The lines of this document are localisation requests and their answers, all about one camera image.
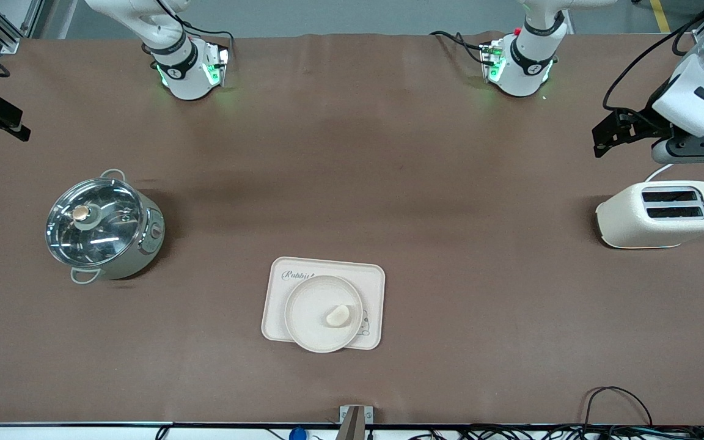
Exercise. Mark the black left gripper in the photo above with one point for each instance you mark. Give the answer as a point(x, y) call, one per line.
point(643, 123)

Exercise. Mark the white steamed bun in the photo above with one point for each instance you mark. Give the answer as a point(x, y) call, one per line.
point(338, 316)

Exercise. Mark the round cream plate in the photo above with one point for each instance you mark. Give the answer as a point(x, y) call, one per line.
point(312, 318)

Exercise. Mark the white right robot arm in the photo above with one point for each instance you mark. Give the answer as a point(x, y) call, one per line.
point(181, 67)

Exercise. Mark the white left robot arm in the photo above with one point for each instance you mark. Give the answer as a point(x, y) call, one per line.
point(526, 61)

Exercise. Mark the cream rabbit print tray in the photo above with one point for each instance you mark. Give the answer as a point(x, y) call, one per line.
point(275, 305)

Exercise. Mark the cream two-slot toaster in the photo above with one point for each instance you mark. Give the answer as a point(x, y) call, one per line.
point(657, 226)

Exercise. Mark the glass pot lid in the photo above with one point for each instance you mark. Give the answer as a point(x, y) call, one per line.
point(92, 223)

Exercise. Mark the brown table mat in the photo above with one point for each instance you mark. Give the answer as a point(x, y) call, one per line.
point(450, 153)

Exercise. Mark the pale green cooking pot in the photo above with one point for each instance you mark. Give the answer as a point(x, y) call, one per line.
point(144, 241)

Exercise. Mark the small blue round object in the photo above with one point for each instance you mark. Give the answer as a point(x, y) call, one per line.
point(297, 435)

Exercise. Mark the grey metal camera bracket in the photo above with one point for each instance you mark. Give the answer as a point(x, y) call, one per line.
point(355, 418)

